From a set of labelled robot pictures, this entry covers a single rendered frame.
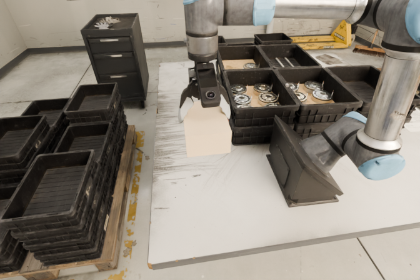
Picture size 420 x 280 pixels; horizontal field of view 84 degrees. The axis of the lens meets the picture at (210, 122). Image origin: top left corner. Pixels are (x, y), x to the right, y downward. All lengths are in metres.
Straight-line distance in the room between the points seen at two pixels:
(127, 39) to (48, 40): 2.71
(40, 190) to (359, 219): 1.47
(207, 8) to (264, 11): 0.12
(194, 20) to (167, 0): 3.87
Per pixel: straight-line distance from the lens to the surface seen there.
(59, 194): 1.47
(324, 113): 1.22
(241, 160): 1.12
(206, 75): 0.57
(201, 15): 0.53
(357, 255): 1.87
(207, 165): 1.08
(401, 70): 0.74
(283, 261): 1.68
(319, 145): 0.95
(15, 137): 2.01
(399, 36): 0.70
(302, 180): 0.89
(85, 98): 2.20
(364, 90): 1.64
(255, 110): 1.05
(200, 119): 0.65
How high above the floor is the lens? 1.50
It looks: 37 degrees down
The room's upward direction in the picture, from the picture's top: straight up
